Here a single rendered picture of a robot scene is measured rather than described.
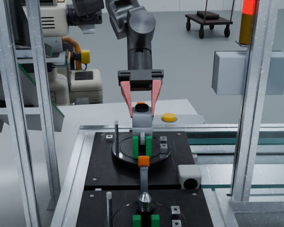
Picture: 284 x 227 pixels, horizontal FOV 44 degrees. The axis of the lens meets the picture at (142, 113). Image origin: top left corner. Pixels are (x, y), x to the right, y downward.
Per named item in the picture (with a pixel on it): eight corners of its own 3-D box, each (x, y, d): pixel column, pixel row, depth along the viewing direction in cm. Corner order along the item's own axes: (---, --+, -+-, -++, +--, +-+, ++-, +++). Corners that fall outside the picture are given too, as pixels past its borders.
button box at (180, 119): (133, 132, 109) (132, 114, 106) (201, 131, 109) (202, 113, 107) (133, 143, 103) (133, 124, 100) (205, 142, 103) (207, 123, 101)
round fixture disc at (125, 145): (113, 140, 90) (112, 133, 89) (168, 139, 90) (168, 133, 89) (109, 171, 77) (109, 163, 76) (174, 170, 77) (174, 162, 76)
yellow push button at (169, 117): (161, 118, 106) (161, 112, 105) (175, 118, 106) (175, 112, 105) (162, 124, 102) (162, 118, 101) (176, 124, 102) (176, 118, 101)
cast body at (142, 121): (132, 127, 84) (131, 100, 81) (150, 127, 84) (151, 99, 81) (132, 145, 76) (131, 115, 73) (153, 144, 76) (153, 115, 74)
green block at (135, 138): (132, 155, 79) (132, 135, 77) (138, 155, 79) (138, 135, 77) (132, 158, 78) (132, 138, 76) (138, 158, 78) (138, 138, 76)
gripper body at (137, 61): (164, 76, 78) (162, 46, 80) (117, 78, 78) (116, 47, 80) (162, 87, 84) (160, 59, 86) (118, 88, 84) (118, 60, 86)
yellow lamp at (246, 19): (235, 39, 63) (238, 11, 61) (263, 39, 63) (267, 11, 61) (243, 46, 59) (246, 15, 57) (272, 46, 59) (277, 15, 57)
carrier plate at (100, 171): (95, 138, 95) (95, 131, 94) (185, 137, 95) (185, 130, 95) (84, 193, 73) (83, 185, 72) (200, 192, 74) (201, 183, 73)
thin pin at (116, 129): (115, 153, 80) (114, 119, 77) (119, 153, 80) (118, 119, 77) (115, 155, 79) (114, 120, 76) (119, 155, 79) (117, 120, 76)
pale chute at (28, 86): (12, 129, 92) (16, 112, 93) (61, 132, 90) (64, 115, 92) (-55, 80, 66) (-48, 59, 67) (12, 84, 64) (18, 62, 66)
